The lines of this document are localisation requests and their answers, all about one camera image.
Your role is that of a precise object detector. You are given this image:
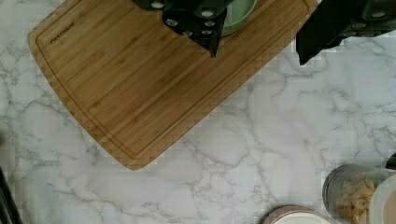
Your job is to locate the glass jar with cereal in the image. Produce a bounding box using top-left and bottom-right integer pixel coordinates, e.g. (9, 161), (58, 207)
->
(322, 163), (391, 224)

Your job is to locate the green ceramic plate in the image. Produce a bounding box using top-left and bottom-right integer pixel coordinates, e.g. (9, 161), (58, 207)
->
(221, 0), (257, 36)

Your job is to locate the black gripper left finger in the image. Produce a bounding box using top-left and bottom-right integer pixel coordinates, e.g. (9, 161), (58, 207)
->
(132, 0), (233, 58)

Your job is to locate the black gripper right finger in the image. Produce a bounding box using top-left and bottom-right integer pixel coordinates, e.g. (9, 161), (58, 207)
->
(296, 0), (396, 65)

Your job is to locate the white plastic lidded container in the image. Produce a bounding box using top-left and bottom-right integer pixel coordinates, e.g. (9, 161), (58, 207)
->
(368, 172), (396, 224)

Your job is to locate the white lidded round container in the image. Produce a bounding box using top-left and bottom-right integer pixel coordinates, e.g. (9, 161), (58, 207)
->
(262, 205), (332, 224)

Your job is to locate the bamboo cutting board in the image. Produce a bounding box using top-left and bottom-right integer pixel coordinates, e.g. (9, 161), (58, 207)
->
(28, 0), (318, 170)

